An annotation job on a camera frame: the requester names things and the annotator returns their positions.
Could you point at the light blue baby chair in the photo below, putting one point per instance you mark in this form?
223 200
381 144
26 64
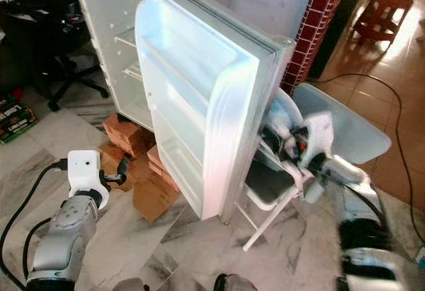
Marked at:
358 128

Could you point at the dark robot foot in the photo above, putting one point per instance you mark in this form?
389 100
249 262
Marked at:
234 283

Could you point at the brown plastic stool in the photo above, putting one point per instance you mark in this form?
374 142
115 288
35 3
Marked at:
385 12

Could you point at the green printed carton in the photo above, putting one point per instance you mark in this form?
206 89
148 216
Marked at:
15 119

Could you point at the white fridge door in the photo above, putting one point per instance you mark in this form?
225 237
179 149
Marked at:
199 105

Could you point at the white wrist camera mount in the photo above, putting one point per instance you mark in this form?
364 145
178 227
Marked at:
85 171
322 135

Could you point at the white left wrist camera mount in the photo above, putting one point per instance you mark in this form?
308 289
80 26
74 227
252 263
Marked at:
85 171

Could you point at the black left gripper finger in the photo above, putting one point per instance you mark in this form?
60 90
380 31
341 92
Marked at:
124 169

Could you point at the red brick stack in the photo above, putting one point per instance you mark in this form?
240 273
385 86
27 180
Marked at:
129 131

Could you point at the brown cardboard box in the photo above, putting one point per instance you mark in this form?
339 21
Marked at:
156 198

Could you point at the white fridge cabinet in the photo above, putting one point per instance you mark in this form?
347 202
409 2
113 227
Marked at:
106 38

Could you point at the black office chair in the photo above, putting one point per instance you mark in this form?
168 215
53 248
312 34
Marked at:
60 52

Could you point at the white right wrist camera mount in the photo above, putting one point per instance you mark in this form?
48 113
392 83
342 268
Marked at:
322 135

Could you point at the red brick pillar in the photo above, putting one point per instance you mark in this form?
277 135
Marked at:
322 12

